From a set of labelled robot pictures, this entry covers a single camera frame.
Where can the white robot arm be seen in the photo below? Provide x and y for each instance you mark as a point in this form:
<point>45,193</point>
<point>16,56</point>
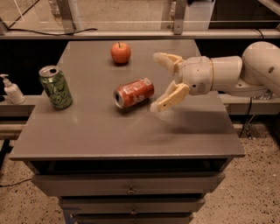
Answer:
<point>253,74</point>

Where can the metal frame post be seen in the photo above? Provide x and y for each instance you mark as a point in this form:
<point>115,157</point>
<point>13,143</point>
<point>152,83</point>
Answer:
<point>178,12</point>
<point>70,16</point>

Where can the red Coca-Cola can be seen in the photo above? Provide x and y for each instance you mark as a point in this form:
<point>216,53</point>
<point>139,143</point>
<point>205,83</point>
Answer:
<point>130,94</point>

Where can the top grey drawer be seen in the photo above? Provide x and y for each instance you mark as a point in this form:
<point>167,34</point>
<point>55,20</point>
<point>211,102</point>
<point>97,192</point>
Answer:
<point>127,184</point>

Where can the green soda can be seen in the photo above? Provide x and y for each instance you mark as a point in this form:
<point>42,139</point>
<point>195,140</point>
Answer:
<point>55,85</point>

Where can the middle grey drawer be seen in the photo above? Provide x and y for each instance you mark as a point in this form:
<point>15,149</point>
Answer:
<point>134,205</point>

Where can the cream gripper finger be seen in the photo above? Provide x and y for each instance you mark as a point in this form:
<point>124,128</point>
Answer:
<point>169,61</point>
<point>173,95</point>

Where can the metal frame post left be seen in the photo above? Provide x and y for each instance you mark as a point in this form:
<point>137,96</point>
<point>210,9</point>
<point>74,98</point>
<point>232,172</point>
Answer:
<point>70,16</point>

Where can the metal frame post right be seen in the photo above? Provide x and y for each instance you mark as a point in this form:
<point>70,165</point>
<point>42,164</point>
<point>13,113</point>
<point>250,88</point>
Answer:
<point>178,12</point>

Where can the grey drawer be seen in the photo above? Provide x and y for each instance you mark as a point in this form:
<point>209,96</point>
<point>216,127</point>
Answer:
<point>134,205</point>
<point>127,184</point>
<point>149,218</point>

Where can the white pump bottle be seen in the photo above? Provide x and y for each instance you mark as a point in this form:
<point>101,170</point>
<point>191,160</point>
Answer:
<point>12,90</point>

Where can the grey drawer cabinet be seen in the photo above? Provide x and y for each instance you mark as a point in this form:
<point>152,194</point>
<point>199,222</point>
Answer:
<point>93,136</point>

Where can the red apple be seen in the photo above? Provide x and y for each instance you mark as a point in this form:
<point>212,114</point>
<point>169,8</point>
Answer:
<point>120,53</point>

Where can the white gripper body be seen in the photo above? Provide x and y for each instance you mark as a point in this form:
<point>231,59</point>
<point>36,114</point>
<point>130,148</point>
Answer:
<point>196,73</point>

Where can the bottom grey drawer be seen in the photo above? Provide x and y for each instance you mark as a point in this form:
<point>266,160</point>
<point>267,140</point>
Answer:
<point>149,218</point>

